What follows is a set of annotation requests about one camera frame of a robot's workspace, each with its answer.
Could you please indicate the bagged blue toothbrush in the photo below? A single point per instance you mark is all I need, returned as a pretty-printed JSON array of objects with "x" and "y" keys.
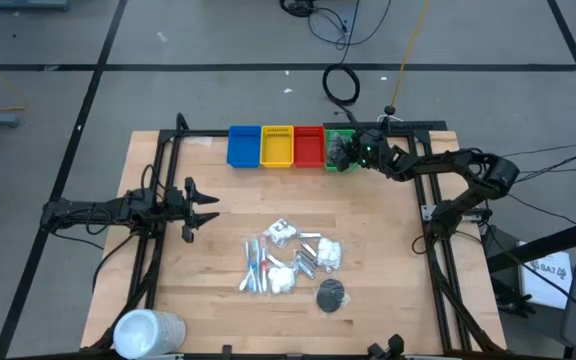
[
  {"x": 248, "y": 265},
  {"x": 256, "y": 262}
]

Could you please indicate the yellow plastic basket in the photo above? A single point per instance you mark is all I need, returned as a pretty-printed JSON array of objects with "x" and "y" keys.
[{"x": 277, "y": 150}]

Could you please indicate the black metal bar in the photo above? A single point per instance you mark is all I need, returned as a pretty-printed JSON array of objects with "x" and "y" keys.
[{"x": 528, "y": 250}]

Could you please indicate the bagged red toothbrush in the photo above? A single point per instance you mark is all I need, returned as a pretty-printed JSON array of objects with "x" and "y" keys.
[{"x": 264, "y": 262}]

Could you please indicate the red plastic basket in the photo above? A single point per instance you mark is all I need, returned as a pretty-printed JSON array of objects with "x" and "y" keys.
[{"x": 309, "y": 147}]

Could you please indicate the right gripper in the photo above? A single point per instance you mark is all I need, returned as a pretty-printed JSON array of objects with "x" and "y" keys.
[{"x": 370, "y": 150}]

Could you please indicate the bagged white cotton balls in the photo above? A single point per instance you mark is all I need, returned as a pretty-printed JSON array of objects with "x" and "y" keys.
[
  {"x": 329, "y": 253},
  {"x": 280, "y": 231},
  {"x": 281, "y": 279}
]

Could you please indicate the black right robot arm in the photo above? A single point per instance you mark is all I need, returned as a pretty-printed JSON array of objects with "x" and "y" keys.
[{"x": 498, "y": 172}]

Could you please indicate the blue plastic basket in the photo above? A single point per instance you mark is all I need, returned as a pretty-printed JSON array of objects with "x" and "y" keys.
[{"x": 244, "y": 146}]

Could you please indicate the grey metal beam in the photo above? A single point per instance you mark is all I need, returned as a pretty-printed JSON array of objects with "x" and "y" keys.
[{"x": 23, "y": 4}]

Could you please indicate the green plastic basket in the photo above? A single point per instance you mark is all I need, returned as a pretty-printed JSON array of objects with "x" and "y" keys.
[{"x": 333, "y": 131}]

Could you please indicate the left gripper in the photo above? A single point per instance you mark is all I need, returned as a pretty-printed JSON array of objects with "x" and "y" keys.
[{"x": 189, "y": 207}]

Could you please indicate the black table bracket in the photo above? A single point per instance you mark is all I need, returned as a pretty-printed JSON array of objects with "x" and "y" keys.
[
  {"x": 226, "y": 350},
  {"x": 372, "y": 351}
]

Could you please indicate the white wrapped roll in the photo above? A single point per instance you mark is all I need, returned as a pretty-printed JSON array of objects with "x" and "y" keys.
[{"x": 149, "y": 332}]

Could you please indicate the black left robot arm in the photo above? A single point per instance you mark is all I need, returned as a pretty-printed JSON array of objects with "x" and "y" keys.
[{"x": 93, "y": 210}]

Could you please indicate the black rig frame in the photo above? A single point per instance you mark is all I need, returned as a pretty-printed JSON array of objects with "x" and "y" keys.
[{"x": 203, "y": 133}]

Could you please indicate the white cardboard box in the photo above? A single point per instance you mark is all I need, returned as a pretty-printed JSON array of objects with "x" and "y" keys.
[{"x": 550, "y": 280}]

